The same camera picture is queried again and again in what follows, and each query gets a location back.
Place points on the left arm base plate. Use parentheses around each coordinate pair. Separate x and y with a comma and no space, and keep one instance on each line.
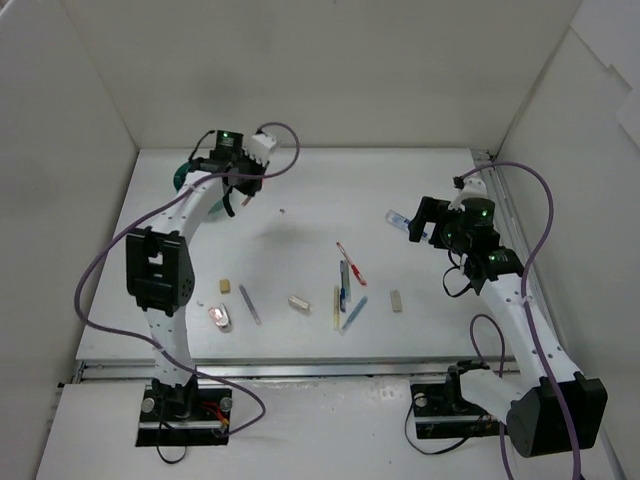
(206,422)

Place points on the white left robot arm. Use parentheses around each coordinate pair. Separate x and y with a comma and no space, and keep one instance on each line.
(159,271)

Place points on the dark blue gel pen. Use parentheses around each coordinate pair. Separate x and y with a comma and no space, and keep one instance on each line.
(344,286)

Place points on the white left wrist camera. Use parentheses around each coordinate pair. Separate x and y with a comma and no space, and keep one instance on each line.
(260,146)

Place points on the clear blue-capped spray bottle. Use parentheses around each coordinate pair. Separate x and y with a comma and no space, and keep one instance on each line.
(398,221)

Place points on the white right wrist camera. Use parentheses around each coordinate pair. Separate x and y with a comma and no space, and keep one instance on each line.
(468,187)

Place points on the aluminium front rail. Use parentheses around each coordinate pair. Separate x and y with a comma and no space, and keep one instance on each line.
(130,369)

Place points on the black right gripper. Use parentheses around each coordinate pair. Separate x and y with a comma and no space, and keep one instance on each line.
(432,219)

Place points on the aluminium right side rail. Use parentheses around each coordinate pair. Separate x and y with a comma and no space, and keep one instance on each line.
(507,220)

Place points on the grey-blue pen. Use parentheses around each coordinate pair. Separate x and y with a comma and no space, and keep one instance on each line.
(250,304)

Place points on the aluminium rail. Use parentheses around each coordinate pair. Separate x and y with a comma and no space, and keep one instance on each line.
(507,220)
(130,369)

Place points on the wrapped eraser block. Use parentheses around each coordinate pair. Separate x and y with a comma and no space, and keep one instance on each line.
(300,305)

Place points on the long white eraser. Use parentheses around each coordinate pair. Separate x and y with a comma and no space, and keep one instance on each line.
(396,301)

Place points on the teal round divided container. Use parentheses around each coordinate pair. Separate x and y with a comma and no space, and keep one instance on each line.
(216,210)

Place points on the red gel pen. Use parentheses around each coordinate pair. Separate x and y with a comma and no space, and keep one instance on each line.
(356,272)

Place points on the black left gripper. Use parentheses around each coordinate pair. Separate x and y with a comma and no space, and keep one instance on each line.
(248,179)

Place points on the light blue pen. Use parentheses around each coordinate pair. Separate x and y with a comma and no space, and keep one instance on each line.
(353,315)

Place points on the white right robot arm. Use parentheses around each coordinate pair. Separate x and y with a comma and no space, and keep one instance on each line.
(557,408)

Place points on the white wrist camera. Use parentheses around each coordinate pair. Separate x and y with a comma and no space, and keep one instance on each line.
(260,146)
(468,187)

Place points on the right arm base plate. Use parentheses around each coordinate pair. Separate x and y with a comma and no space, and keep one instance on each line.
(450,410)

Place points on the yellow pen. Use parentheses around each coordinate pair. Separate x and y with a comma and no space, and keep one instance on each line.
(336,307)

